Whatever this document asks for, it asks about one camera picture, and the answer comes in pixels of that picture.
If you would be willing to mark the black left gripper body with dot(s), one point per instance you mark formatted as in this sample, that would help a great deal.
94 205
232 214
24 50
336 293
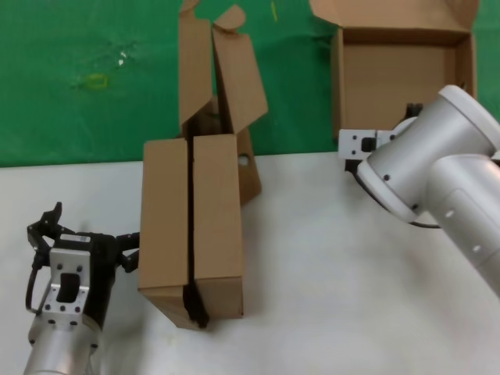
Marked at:
103 265

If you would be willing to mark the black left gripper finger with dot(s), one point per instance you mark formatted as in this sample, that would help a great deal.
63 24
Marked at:
45 230
129 250

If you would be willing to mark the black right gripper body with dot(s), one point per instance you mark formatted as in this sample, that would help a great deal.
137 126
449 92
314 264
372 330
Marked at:
352 166

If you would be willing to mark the brown cardboard box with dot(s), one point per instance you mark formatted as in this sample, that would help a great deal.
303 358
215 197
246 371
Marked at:
216 207
164 215
390 78

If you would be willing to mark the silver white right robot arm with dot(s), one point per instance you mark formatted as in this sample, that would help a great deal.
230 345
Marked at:
449 176

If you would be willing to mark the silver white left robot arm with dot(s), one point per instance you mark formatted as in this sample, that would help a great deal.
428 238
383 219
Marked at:
58 351

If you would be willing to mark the yellow green loop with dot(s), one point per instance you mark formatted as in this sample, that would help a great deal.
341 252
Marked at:
89 82

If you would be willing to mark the green table cloth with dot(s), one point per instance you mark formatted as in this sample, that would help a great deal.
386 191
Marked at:
58 39

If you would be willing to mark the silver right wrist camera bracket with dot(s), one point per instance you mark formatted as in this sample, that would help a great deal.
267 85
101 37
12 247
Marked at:
351 144

